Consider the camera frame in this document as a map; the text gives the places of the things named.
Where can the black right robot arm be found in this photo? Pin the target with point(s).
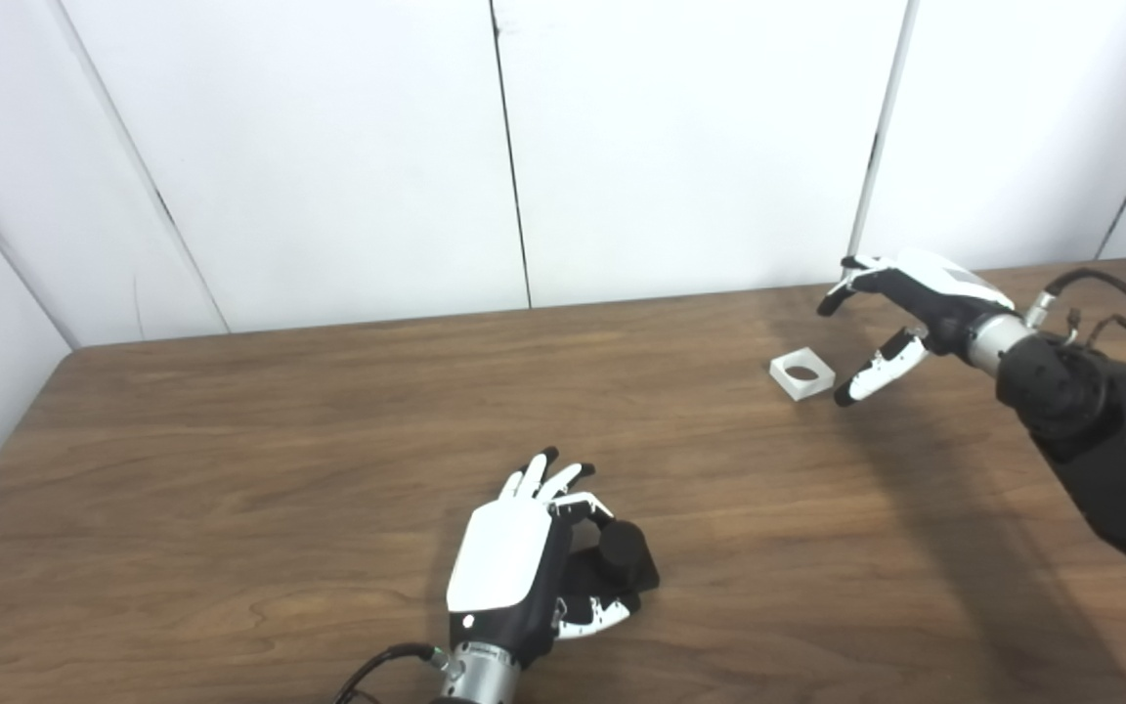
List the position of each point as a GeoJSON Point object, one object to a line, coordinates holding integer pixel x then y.
{"type": "Point", "coordinates": [1110, 440]}

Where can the black peg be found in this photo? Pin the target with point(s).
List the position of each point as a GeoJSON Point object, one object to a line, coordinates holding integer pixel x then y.
{"type": "Point", "coordinates": [622, 557]}

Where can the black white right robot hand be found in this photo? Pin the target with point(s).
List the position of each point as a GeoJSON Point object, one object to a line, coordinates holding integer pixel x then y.
{"type": "Point", "coordinates": [934, 288]}

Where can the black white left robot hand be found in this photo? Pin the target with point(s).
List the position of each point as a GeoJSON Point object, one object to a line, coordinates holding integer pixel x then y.
{"type": "Point", "coordinates": [504, 557]}

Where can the white square piece with hole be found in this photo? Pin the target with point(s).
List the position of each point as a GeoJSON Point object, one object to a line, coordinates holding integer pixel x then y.
{"type": "Point", "coordinates": [802, 376]}

